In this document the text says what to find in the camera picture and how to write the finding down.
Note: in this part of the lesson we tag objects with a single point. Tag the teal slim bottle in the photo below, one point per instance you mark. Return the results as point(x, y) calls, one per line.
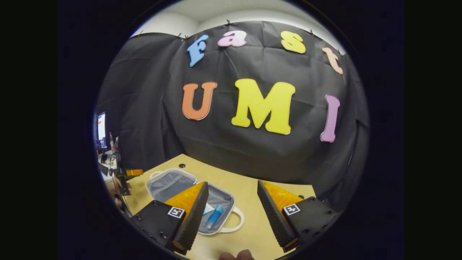
point(214, 217)

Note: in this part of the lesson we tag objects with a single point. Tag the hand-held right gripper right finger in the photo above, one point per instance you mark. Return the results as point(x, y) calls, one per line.
point(272, 216)

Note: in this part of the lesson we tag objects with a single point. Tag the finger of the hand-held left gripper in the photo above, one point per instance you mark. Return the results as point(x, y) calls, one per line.
point(134, 172)

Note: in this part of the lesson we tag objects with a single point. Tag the white suitcase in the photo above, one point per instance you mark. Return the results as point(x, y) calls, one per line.
point(169, 184)

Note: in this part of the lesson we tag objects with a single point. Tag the cluttered white desk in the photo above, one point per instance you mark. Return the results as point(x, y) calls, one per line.
point(104, 160)

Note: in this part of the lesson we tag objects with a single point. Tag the black backdrop cloth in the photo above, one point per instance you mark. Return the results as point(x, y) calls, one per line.
point(231, 151)

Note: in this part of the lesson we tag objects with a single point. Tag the computer monitor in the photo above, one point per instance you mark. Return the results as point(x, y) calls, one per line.
point(101, 126)

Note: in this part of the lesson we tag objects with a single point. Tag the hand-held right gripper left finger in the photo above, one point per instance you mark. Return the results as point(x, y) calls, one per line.
point(195, 216)

